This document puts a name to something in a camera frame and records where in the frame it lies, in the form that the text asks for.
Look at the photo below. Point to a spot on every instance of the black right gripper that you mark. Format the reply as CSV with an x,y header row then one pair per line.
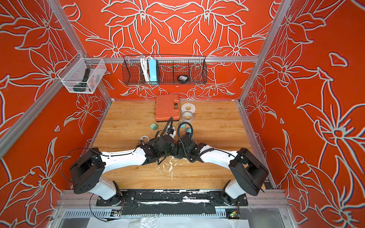
x,y
179,152

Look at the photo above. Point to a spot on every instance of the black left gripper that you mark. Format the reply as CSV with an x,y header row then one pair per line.
x,y
174,152

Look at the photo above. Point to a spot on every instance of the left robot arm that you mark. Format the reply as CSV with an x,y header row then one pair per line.
x,y
86,172

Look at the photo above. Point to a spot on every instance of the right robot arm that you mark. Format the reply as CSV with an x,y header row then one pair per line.
x,y
249,173

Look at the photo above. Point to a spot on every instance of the green charger plug left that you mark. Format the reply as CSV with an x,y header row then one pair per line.
x,y
154,126

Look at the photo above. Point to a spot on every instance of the clear packing tape roll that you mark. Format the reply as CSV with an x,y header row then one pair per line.
x,y
187,117

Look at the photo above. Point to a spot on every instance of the white tape roll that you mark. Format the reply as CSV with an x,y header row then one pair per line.
x,y
188,107

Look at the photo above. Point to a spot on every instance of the orange plastic tool case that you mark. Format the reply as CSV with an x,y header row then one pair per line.
x,y
167,106

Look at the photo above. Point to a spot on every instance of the black round item in basket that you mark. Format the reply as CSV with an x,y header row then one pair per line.
x,y
183,79

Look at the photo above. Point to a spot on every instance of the blue power strip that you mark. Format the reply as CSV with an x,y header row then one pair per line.
x,y
152,64

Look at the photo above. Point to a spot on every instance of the green screwdriver in box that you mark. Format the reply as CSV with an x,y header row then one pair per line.
x,y
81,86

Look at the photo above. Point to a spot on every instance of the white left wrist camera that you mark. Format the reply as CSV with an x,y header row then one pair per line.
x,y
171,131

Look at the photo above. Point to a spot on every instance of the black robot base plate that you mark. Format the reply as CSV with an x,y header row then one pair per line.
x,y
178,202

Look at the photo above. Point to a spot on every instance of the black wire wall basket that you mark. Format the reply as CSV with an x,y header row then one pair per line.
x,y
137,72

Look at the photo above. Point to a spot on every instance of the aluminium frame post left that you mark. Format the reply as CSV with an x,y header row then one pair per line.
x,y
67,27

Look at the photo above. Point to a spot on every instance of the aluminium frame post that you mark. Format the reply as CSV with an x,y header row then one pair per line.
x,y
67,27
284,6

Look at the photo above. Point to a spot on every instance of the aluminium horizontal back rail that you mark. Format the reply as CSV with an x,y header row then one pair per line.
x,y
210,59

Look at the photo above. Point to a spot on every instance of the clear acrylic wall box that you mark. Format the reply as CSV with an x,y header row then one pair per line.
x,y
73,72

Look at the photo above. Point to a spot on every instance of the aluminium frame post right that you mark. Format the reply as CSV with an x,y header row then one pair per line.
x,y
284,6

